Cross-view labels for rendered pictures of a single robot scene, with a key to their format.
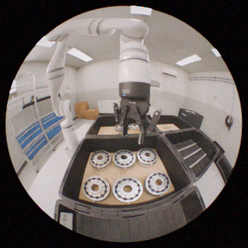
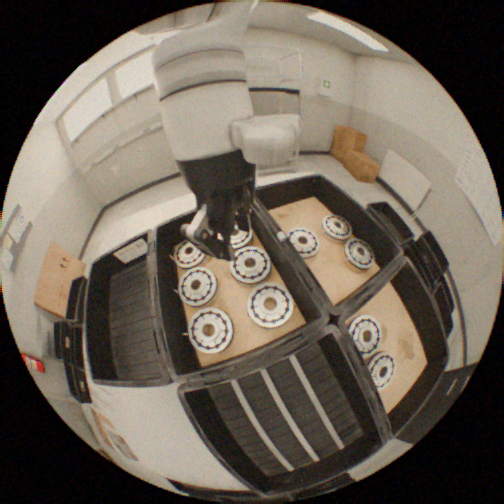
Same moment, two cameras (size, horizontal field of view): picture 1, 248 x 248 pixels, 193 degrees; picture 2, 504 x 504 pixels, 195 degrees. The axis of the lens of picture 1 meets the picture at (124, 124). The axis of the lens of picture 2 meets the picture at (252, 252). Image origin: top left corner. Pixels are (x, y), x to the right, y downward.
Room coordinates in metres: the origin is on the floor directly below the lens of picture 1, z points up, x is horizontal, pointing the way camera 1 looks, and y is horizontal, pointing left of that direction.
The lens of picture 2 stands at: (0.16, -0.17, 1.18)
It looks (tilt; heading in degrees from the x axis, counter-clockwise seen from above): 57 degrees down; 77
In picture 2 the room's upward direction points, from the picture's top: 7 degrees counter-clockwise
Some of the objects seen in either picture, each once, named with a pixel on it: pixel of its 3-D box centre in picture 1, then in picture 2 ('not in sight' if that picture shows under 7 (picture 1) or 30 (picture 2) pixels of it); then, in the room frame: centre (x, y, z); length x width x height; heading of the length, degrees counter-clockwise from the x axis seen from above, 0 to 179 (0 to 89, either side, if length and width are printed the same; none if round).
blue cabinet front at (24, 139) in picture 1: (32, 140); not in sight; (0.29, 1.90, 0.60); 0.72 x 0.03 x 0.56; 175
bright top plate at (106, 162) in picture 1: (100, 158); (235, 233); (0.18, 0.11, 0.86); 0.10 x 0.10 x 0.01
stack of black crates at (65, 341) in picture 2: not in sight; (74, 345); (-1.70, -0.05, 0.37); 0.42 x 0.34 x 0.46; 85
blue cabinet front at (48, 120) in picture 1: (54, 123); not in sight; (1.08, 1.83, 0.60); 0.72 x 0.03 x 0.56; 175
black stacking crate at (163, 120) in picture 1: (169, 127); (400, 352); (0.45, -0.38, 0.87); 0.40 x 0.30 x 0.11; 94
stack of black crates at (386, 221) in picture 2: not in sight; (378, 237); (1.32, 0.08, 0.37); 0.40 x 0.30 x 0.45; 85
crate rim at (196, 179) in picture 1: (197, 145); (300, 444); (0.15, -0.41, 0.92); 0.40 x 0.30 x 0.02; 94
